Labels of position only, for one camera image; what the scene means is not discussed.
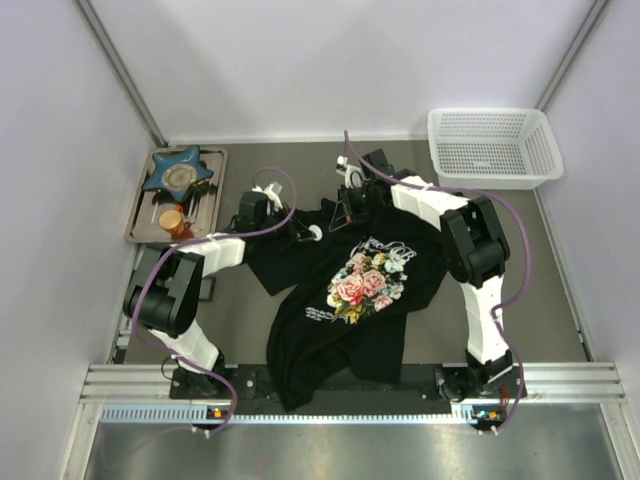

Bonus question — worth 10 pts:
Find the white round brooch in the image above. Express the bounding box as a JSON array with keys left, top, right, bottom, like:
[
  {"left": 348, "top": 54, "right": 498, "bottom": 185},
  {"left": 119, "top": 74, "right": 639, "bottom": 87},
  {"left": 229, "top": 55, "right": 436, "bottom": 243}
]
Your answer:
[{"left": 308, "top": 225, "right": 323, "bottom": 242}]

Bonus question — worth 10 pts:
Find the black floral t-shirt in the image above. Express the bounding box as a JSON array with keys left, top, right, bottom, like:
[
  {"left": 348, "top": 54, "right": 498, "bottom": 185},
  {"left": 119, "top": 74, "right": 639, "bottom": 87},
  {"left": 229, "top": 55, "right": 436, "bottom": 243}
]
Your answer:
[{"left": 247, "top": 199, "right": 447, "bottom": 412}]

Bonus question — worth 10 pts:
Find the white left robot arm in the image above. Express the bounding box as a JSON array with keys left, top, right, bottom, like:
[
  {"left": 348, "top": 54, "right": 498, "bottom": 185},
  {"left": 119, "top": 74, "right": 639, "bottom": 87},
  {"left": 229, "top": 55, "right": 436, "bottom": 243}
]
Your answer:
[{"left": 123, "top": 183, "right": 322, "bottom": 399}]

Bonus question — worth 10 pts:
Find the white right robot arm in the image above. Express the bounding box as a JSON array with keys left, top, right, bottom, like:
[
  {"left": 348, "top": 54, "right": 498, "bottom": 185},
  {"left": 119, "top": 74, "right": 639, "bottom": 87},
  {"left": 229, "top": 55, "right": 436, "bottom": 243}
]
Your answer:
[{"left": 336, "top": 150, "right": 513, "bottom": 402}]

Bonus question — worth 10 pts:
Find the black box with pink brooch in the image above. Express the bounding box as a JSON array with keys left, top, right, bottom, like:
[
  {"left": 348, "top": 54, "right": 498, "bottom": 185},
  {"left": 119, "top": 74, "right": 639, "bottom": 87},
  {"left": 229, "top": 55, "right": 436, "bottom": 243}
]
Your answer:
[{"left": 199, "top": 277, "right": 216, "bottom": 302}]

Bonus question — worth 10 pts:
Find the orange cup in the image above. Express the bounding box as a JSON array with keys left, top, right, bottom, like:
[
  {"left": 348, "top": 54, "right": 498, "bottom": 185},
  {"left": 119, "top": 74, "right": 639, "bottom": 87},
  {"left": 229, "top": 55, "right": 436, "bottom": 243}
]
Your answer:
[{"left": 158, "top": 205, "right": 194, "bottom": 241}]

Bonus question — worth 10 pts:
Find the white perforated plastic basket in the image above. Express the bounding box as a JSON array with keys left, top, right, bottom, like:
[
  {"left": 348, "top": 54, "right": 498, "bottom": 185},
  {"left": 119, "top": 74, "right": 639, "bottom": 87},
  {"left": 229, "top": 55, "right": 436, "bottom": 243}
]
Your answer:
[{"left": 427, "top": 108, "right": 564, "bottom": 190}]

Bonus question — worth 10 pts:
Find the blue star-shaped dish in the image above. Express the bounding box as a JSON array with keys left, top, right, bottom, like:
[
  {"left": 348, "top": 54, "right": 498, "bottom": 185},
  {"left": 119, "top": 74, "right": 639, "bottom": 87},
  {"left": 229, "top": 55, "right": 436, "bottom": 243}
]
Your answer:
[{"left": 141, "top": 145, "right": 214, "bottom": 203}]

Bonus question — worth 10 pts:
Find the brown rectangular tray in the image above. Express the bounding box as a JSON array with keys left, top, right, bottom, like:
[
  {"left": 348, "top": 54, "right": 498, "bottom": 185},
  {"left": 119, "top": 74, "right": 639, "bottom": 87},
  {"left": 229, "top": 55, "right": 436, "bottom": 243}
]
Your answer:
[{"left": 124, "top": 145, "right": 228, "bottom": 244}]

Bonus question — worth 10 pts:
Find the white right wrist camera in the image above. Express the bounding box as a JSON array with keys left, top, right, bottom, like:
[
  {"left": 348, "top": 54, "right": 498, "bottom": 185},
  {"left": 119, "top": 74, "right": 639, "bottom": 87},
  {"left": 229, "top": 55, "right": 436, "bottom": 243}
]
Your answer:
[{"left": 336, "top": 156, "right": 364, "bottom": 189}]

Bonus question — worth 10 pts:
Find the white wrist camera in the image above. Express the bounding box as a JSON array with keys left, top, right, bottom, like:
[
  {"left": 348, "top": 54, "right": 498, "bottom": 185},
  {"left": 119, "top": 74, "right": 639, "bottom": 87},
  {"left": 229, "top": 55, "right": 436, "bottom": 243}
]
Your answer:
[
  {"left": 252, "top": 181, "right": 284, "bottom": 212},
  {"left": 336, "top": 156, "right": 364, "bottom": 189}
]

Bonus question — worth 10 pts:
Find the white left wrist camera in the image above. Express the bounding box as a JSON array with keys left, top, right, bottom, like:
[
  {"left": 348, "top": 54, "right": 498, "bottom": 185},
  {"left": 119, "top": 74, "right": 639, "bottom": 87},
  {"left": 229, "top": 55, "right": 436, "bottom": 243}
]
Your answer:
[{"left": 252, "top": 181, "right": 284, "bottom": 212}]

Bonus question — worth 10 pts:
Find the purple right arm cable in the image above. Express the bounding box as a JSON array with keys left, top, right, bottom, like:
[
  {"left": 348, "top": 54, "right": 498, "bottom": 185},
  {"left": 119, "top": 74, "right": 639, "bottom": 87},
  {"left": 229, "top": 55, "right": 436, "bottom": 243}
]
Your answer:
[{"left": 342, "top": 130, "right": 532, "bottom": 434}]

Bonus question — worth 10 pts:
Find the grey slotted cable duct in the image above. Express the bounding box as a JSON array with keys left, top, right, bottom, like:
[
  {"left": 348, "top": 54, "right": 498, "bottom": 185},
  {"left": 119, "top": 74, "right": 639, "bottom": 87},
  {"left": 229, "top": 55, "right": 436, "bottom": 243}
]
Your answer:
[{"left": 100, "top": 402, "right": 506, "bottom": 428}]

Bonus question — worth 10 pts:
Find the aluminium frame rail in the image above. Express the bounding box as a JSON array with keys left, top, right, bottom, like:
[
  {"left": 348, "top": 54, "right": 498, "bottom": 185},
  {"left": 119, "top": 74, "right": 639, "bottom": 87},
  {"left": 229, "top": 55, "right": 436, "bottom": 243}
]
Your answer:
[{"left": 61, "top": 362, "right": 639, "bottom": 479}]

